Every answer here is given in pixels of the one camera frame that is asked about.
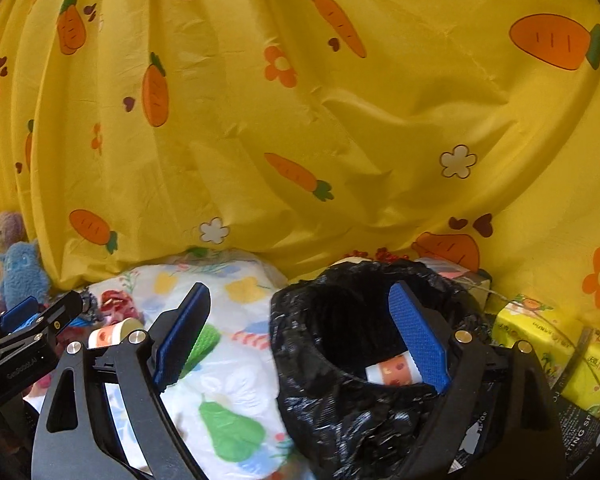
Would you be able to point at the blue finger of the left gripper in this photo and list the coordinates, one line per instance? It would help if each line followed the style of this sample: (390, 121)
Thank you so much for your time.
(19, 315)

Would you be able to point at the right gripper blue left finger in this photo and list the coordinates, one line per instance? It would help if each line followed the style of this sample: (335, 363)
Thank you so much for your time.
(76, 437)

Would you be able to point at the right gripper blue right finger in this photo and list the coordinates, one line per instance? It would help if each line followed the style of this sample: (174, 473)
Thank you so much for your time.
(495, 417)

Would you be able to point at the orange white paper cup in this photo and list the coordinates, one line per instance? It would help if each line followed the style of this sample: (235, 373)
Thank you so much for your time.
(110, 335)

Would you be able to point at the black trash bag bin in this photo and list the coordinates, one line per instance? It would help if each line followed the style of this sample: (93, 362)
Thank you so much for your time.
(324, 334)

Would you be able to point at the blue plush monster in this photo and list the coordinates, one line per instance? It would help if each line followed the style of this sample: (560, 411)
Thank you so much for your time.
(23, 275)

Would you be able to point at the black printed box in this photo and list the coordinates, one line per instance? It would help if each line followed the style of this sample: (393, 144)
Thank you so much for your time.
(580, 434)

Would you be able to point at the yellow tissue pack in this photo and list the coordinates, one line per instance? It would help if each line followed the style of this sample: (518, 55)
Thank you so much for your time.
(583, 386)
(553, 334)

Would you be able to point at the orange white cup in bin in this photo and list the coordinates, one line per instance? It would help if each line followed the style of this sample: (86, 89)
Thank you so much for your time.
(400, 370)

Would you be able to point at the floral white bed sheet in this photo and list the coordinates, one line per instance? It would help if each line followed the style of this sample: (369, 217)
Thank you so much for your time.
(225, 410)

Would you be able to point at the green foam net sleeve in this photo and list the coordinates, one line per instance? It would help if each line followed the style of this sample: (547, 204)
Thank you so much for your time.
(206, 342)

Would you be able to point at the yellow carrot print curtain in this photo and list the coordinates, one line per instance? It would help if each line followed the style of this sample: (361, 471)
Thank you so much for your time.
(305, 130)

